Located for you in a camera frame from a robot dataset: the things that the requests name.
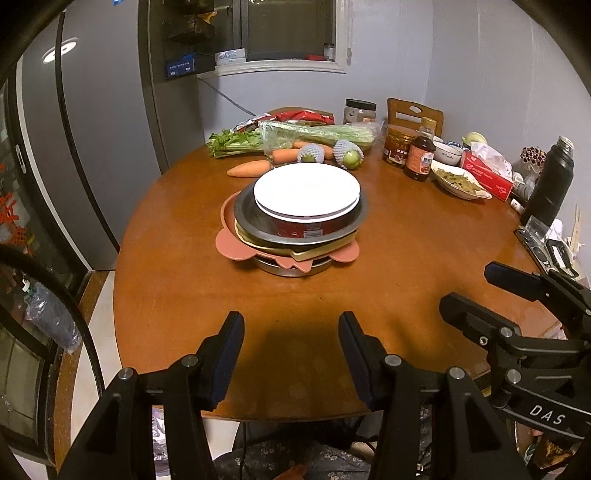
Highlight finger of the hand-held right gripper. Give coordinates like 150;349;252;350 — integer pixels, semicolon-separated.
440;293;591;407
485;261;591;337

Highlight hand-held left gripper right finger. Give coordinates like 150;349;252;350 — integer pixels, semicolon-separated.
338;311;532;480

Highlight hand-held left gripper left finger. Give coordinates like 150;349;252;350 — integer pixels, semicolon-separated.
55;311;245;480

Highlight small steel bowl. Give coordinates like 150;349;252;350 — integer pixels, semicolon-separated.
252;256;334;280

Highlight pink mushroom-shaped plate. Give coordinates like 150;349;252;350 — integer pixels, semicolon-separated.
215;191;360;269

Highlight yellow shell-shaped plate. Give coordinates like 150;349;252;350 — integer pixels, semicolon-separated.
233;219;358;261

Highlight red paper bowl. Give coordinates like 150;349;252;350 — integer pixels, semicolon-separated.
265;210;357;239

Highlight large steel bowl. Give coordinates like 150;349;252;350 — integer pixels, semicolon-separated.
233;187;370;244

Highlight white round plate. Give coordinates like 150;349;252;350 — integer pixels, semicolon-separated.
253;166;362;221

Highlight black device in clear case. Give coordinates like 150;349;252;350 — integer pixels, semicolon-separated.
514;215;581;278

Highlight wooden sticks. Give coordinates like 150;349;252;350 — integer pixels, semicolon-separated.
570;205;583;253

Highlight white small bottle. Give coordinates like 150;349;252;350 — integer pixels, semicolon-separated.
510;173;534;202

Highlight black thermos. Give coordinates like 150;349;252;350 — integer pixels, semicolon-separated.
521;135;575;227

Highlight red tissue box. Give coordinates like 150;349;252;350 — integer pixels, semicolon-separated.
460;143;514;202

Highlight dish of pickled vegetables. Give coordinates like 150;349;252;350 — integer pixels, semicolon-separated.
430;161;492;201

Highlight person's floral trousers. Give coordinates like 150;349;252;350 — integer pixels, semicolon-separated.
226;415;384;480

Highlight brown dotted ornament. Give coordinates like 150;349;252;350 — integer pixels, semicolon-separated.
522;147;547;174

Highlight white printed bowl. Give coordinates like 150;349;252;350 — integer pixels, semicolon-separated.
434;141;464;166

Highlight dark vinegar bottle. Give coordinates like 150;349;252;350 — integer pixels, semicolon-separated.
403;117;437;182

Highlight orange-lidded chili jar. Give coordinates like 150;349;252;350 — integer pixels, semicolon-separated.
382;126;416;166

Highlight clear water jug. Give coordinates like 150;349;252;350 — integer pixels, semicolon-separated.
23;281;82;350

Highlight carrot with green top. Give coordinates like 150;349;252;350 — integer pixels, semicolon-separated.
227;160;273;179

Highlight wooden chair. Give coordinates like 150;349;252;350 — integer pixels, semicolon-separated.
387;98;444;140

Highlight green fruit in foam net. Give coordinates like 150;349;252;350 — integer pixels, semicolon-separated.
333;140;363;169
298;143;324;165

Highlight black-lidded jar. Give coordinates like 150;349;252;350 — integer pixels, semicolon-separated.
343;99;377;126

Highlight celery in plastic bag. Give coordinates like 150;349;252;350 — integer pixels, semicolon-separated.
207;121;377;160

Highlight red snack bag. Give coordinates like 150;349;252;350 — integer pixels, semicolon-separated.
231;110;334;133

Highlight glass door cabinet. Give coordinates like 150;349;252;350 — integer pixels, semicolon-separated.
0;78;93;462

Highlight grey fridge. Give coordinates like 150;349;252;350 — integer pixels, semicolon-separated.
16;0;204;271

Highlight dark box with blue label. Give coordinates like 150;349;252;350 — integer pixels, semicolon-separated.
164;53;216;82

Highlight white framed window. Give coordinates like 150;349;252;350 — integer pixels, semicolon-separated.
196;0;348;77

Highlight white and blue box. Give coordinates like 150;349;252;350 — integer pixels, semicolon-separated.
215;47;247;65

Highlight black cable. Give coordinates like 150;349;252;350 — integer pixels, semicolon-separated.
0;247;106;416

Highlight thin wall cable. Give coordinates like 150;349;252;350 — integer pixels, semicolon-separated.
198;75;257;117

